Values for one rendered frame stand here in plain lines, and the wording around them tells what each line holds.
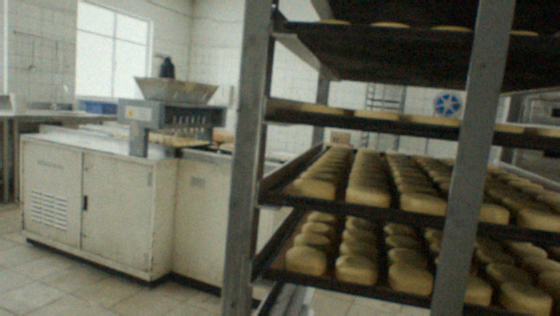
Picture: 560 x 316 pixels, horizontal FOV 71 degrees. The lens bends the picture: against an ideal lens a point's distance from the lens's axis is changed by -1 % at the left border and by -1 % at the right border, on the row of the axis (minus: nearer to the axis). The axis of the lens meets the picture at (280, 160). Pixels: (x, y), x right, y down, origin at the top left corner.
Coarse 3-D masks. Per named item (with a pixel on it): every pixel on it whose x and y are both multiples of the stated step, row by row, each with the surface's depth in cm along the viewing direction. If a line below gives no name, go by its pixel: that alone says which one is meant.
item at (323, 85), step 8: (320, 80) 99; (328, 80) 99; (320, 88) 100; (328, 88) 100; (320, 96) 100; (328, 96) 102; (312, 128) 101; (320, 128) 101; (312, 136) 102; (320, 136) 101; (312, 144) 102
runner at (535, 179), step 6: (498, 162) 92; (504, 168) 87; (510, 168) 84; (516, 168) 81; (516, 174) 80; (522, 174) 77; (528, 174) 74; (534, 180) 71; (540, 180) 69; (546, 180) 67; (546, 186) 66; (552, 186) 64; (558, 186) 62; (558, 192) 62
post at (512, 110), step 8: (512, 96) 90; (520, 96) 90; (512, 104) 91; (520, 104) 90; (504, 112) 93; (512, 112) 91; (520, 112) 90; (504, 120) 92; (512, 120) 91; (504, 152) 92; (512, 152) 92; (504, 160) 92; (512, 160) 92
